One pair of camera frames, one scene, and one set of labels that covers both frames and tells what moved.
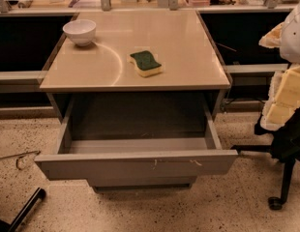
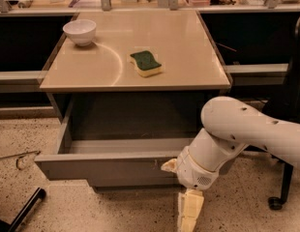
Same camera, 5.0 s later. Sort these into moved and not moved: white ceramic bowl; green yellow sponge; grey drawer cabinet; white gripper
Moved: white gripper
Not moved: grey drawer cabinet; white ceramic bowl; green yellow sponge
